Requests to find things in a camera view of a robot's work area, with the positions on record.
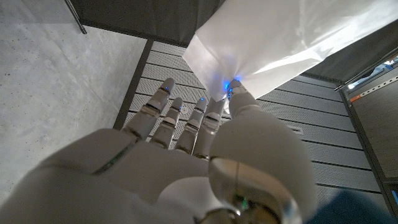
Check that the white tissue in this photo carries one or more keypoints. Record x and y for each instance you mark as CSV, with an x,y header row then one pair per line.
x,y
280,40

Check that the black backdrop stand pole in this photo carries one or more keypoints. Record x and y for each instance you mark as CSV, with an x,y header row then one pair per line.
x,y
76,18

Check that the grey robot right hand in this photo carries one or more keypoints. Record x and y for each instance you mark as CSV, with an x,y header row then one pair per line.
x,y
155,174

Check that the white perforated shelf rail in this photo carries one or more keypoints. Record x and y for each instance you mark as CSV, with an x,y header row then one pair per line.
x,y
373,90

